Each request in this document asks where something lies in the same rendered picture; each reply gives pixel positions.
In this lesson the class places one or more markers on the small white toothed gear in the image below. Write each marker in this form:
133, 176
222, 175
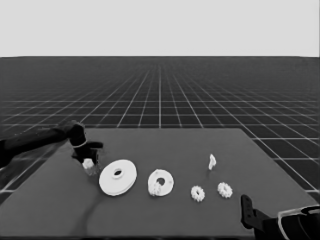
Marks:
221, 191
151, 191
194, 195
86, 165

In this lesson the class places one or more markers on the large thick white disc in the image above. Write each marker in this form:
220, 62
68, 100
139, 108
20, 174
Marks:
111, 183

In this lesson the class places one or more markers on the white round carrier with pins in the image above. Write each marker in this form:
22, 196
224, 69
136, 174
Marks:
167, 189

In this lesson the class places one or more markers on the small white T-shaped piece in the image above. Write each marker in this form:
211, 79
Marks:
212, 162

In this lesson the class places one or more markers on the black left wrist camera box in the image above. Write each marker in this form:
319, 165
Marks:
96, 145

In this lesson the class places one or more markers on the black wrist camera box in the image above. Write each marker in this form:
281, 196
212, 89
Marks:
247, 213
96, 145

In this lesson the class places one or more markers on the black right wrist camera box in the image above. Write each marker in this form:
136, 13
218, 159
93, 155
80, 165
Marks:
247, 213

